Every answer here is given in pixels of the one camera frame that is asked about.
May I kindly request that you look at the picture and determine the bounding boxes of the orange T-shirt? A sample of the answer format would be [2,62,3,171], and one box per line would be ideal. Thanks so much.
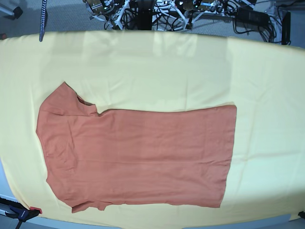
[36,83,237,213]

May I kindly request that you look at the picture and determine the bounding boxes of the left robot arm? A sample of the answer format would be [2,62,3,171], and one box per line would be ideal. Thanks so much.
[175,0,228,26]

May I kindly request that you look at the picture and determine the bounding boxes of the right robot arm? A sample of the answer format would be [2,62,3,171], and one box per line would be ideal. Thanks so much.
[82,0,130,29]

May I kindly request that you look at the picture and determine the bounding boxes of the yellow table cloth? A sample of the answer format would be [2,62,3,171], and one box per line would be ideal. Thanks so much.
[0,31,305,229]

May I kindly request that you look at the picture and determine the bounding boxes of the black power adapter box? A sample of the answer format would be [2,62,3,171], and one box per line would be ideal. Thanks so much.
[235,8,269,26]

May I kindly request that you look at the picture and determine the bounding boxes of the black upright box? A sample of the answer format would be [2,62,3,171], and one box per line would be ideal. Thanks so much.
[281,11,291,45]

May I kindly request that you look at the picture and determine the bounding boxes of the black clamp at right edge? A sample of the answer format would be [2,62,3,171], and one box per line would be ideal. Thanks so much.
[298,211,305,219]

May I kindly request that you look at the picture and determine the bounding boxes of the tangled black floor cables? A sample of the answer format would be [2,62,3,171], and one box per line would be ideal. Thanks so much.
[104,7,186,31]

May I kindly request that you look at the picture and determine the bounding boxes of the black table leg post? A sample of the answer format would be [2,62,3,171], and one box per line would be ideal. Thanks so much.
[137,0,154,31]

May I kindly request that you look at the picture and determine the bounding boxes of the black corrugated cable hose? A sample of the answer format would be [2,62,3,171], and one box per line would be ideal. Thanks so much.
[39,0,49,42]

